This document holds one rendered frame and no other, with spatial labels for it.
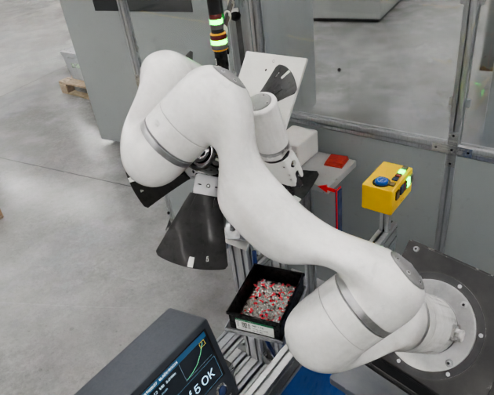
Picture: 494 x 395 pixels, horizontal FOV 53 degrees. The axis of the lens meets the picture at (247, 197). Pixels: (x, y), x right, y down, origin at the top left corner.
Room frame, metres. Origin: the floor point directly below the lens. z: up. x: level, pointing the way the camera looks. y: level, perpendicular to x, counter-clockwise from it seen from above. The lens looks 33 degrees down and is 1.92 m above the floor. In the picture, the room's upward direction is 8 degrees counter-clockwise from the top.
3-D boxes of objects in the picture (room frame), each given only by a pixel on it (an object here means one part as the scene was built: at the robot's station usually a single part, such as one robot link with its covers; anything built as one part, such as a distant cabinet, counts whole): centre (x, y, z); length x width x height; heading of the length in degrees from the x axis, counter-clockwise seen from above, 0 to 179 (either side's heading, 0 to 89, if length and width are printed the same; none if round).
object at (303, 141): (1.89, -0.22, 0.92); 0.17 x 0.16 x 0.11; 139
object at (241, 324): (1.07, -0.02, 0.85); 0.22 x 0.17 x 0.07; 153
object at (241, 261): (1.49, 0.05, 0.46); 0.09 x 0.05 x 0.91; 49
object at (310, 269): (1.81, -0.26, 0.42); 0.04 x 0.04 x 0.83; 49
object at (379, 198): (1.31, -0.45, 1.02); 0.16 x 0.10 x 0.11; 139
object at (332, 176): (1.81, -0.26, 0.85); 0.36 x 0.24 x 0.03; 49
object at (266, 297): (1.07, -0.02, 0.83); 0.19 x 0.14 x 0.03; 153
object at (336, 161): (1.79, -0.39, 0.87); 0.08 x 0.08 x 0.02; 55
